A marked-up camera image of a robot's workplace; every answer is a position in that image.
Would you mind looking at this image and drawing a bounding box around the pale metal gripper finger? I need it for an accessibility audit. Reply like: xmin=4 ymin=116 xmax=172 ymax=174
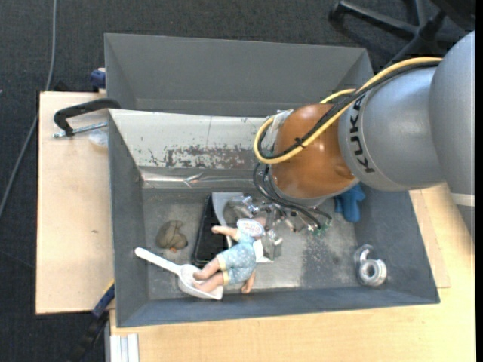
xmin=263 ymin=230 xmax=283 ymax=260
xmin=226 ymin=196 xmax=262 ymax=218

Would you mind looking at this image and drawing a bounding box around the doll in blue clothes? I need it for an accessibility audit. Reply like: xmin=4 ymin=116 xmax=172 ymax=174
xmin=192 ymin=216 xmax=269 ymax=295

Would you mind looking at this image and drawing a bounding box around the black flat box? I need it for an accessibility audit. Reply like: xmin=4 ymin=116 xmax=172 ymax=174
xmin=192 ymin=195 xmax=232 ymax=267

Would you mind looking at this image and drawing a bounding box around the blue cloth glove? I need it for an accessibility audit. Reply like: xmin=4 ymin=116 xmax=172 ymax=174
xmin=334 ymin=184 xmax=366 ymax=223

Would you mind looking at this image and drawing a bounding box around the olive-brown soft toy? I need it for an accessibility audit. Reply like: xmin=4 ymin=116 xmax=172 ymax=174
xmin=155 ymin=219 xmax=189 ymax=253

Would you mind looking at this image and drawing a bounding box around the white plastic scoop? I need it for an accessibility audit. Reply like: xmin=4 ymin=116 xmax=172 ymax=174
xmin=134 ymin=247 xmax=224 ymax=301

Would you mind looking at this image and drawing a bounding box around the grey metal bin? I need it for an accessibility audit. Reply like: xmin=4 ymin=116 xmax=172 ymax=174
xmin=103 ymin=32 xmax=441 ymax=328

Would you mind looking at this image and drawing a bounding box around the silver metal ring fitting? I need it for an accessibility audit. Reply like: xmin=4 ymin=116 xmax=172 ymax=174
xmin=353 ymin=243 xmax=388 ymax=287

